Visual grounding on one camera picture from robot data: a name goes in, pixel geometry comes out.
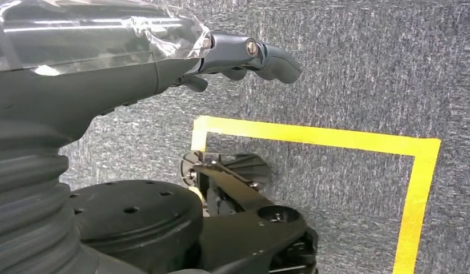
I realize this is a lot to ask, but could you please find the black robot foot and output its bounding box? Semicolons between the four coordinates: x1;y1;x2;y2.
180;151;274;192

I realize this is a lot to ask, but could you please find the yellow floor tape marking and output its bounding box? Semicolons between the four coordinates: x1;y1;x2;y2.
190;115;441;274

